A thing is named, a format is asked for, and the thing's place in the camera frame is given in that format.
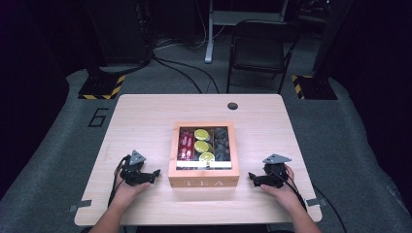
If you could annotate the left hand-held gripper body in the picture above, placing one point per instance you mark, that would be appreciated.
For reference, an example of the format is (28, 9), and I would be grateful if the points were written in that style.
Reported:
(132, 168)

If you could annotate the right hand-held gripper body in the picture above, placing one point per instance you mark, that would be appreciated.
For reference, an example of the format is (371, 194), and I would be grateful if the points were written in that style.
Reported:
(275, 171)

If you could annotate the wooden tea box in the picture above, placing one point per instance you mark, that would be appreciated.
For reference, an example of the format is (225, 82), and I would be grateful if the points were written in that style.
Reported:
(204, 179)

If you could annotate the person's left hand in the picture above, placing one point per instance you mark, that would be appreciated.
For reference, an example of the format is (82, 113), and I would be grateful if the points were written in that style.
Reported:
(128, 194)

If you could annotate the person's right hand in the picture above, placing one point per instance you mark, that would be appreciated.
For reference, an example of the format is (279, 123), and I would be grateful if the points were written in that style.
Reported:
(283, 195)

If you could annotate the red snack packet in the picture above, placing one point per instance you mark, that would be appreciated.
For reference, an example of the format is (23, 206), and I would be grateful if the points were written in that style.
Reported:
(182, 145)
(190, 145)

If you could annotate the pile of dark tea packets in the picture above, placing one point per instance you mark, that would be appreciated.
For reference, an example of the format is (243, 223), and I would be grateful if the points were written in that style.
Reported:
(222, 144)

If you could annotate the grey tape piece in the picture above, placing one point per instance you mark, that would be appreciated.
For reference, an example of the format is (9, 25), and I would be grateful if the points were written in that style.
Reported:
(315, 202)
(80, 205)

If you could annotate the black floor tape mark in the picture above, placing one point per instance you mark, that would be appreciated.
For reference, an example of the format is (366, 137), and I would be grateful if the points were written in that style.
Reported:
(98, 117)

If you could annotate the striped black stand base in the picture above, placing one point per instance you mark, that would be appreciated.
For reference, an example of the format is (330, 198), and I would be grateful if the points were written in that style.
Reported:
(315, 87)
(100, 89)

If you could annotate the black folding chair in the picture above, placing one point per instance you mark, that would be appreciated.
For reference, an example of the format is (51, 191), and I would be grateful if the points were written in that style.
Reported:
(259, 48)

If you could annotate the black cabinet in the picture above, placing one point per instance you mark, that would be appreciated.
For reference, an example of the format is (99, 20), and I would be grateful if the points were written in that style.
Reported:
(123, 29)

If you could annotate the white desk frame leg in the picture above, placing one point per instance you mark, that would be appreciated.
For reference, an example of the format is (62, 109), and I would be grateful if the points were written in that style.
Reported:
(210, 39)

